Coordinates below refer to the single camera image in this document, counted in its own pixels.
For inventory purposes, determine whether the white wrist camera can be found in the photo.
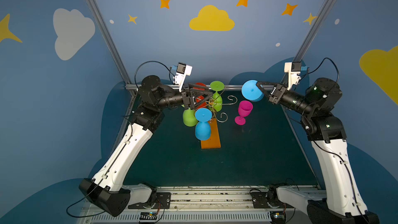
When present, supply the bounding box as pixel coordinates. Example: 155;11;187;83
284;62;308;90
171;62;192;92

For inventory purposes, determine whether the right aluminium corner post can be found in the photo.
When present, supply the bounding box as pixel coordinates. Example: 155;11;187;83
292;0;337;62

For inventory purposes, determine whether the black mounting plate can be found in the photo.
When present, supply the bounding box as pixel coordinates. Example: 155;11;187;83
249;190;279;209
127;192;171;209

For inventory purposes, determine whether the red wine glass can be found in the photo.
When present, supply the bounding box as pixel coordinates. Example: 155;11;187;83
195;83;207;109

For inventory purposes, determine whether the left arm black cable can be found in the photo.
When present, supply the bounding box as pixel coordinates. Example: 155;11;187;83
133;60;176;91

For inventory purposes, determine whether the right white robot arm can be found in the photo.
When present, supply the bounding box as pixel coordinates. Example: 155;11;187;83
256;78;380;224

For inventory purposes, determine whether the back green wine glass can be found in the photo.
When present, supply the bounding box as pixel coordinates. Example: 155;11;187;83
210;81;224;112

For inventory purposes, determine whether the horizontal aluminium back rail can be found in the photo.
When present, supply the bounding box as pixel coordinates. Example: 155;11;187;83
125;84;243;91

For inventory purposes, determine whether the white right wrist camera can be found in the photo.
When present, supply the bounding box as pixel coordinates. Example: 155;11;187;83
284;62;308;90

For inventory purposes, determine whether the gold wire glass rack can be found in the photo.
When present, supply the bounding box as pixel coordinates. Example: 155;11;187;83
206;91;238;123

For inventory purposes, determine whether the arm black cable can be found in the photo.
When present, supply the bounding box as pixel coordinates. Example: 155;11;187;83
298;57;341;85
133;60;176;91

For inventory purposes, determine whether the aluminium corner post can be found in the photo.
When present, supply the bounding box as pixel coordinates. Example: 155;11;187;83
85;0;136;97
292;0;337;62

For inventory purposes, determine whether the right small circuit board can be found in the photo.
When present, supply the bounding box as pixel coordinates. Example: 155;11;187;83
270;212;286;224

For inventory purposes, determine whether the orange wooden rack base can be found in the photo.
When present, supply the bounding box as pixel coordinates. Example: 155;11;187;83
201;119;221;149

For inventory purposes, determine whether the pink wine glass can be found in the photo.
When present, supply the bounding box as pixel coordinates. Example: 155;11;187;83
234;101;253;125

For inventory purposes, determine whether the blue wine glass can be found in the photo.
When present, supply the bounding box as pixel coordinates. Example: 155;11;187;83
195;108;212;141
241;80;264;102

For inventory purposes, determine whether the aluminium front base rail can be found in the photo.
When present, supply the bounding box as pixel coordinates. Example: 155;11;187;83
76;186;310;224

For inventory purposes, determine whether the left small circuit board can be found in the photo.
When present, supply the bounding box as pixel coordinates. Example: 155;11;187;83
138;212;158;224

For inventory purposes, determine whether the left aluminium corner post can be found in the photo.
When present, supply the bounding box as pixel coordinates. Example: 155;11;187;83
85;0;136;97

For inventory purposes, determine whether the green wine glass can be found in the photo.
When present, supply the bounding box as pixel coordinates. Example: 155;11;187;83
210;81;224;112
182;108;199;127

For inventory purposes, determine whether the front green wine glass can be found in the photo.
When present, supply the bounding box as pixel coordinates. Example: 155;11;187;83
182;108;199;127

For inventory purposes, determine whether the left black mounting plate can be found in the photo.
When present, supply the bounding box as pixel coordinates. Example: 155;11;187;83
127;192;171;209

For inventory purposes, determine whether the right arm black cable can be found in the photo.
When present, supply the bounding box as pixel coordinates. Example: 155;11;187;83
298;57;341;85

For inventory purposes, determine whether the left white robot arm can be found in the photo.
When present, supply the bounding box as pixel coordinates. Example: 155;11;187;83
79;75;213;217

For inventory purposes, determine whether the small circuit board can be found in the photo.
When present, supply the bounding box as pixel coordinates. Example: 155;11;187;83
270;212;286;224
138;212;158;224

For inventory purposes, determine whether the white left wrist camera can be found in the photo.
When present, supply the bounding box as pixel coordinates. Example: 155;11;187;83
171;62;192;92

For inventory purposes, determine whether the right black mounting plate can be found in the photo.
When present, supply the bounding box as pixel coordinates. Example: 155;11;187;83
249;190;279;209

